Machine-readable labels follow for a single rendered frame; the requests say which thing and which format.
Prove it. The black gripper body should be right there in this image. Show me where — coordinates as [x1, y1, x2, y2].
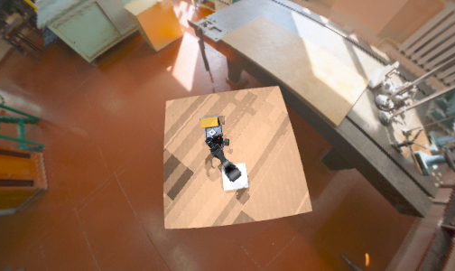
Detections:
[213, 138, 229, 146]

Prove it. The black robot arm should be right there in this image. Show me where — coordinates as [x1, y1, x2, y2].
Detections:
[205, 137, 242, 182]

